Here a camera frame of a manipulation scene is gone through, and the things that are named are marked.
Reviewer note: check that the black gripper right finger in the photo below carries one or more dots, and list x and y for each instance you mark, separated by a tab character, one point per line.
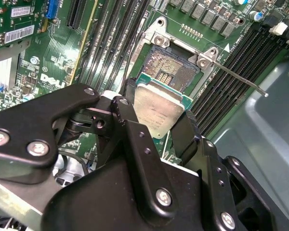
208	154

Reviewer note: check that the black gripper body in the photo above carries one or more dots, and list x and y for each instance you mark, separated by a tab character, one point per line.
98	204

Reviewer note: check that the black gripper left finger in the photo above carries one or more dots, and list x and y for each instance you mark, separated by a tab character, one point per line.
26	120

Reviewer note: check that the metal locking lever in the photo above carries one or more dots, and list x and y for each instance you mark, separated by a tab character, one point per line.
240	77

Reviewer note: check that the silver CPU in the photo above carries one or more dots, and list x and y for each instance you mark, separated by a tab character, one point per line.
156	108

